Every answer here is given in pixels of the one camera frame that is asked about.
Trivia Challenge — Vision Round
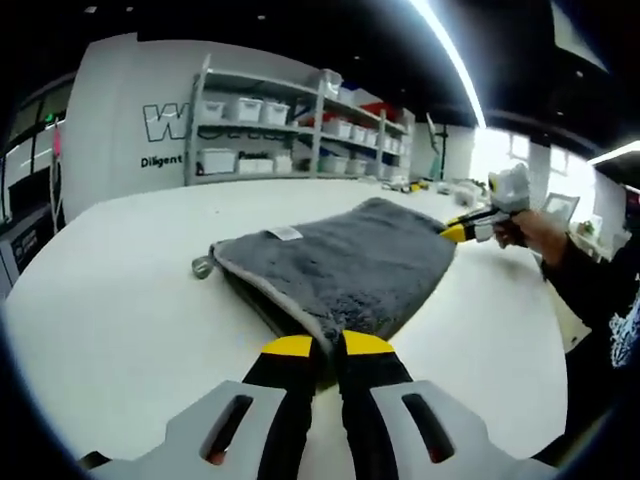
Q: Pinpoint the grey towel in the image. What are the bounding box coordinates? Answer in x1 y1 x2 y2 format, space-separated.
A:
191 196 460 389

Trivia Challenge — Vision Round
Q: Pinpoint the person's right hand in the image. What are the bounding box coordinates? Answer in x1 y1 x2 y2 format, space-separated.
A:
492 208 570 267

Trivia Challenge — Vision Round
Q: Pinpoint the pile of small tools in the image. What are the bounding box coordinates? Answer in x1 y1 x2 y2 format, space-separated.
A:
380 175 432 195

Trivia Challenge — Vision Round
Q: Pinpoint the black tripod stand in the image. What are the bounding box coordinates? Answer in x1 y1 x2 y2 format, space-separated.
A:
424 112 450 180

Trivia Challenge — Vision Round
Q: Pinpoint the ceiling light strip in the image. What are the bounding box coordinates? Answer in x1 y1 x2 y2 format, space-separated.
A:
408 0 487 127

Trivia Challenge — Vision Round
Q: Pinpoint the grey metal shelf rack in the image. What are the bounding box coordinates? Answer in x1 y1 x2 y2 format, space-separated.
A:
183 53 417 187

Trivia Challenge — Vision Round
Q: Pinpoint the person in black jacket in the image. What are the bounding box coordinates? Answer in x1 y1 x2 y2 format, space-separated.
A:
602 269 640 374

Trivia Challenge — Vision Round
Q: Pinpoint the row of white storage bins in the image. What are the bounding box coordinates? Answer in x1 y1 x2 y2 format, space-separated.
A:
199 69 414 176

